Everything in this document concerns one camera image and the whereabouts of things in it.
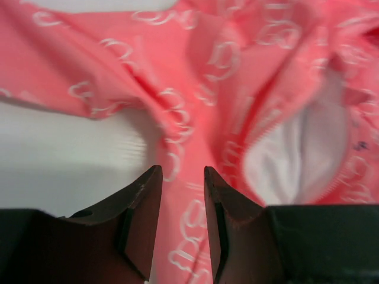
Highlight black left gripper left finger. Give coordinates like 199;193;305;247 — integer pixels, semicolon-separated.
1;166;163;283

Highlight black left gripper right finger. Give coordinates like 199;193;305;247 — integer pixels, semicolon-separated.
204;166;378;283

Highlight pink hooded jacket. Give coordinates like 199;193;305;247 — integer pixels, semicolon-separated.
1;1;378;283

